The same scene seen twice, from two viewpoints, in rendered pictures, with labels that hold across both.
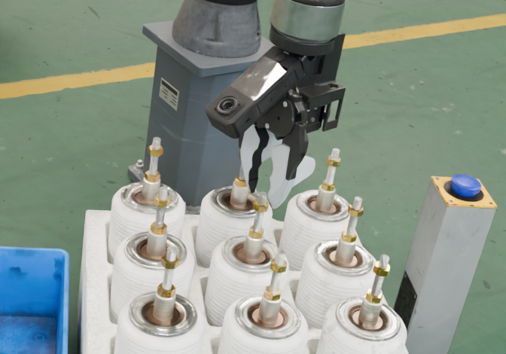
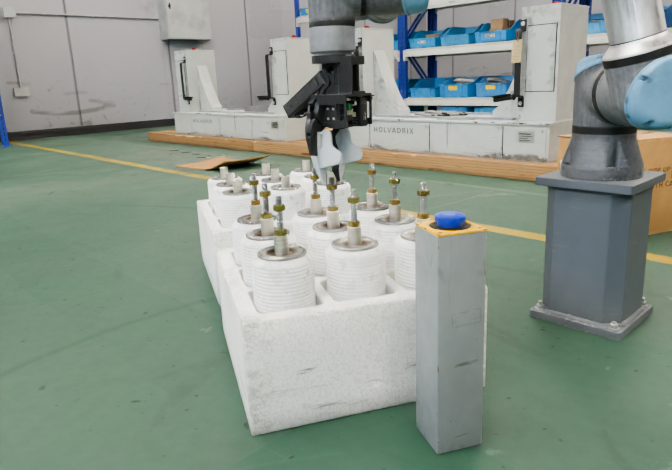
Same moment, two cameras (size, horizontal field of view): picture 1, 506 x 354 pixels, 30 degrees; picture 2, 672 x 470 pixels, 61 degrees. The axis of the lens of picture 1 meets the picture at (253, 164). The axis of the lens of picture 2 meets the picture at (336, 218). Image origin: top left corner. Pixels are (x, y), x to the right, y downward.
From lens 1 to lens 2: 1.42 m
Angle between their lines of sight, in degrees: 81
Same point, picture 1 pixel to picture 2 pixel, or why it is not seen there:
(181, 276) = (301, 222)
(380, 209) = not seen: outside the picture
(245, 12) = (593, 141)
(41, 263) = not seen: hidden behind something
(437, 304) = (424, 342)
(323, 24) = (312, 40)
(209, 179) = (560, 288)
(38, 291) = not seen: hidden behind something
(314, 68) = (337, 81)
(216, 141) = (563, 252)
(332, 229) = (398, 242)
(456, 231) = (422, 256)
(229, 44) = (573, 165)
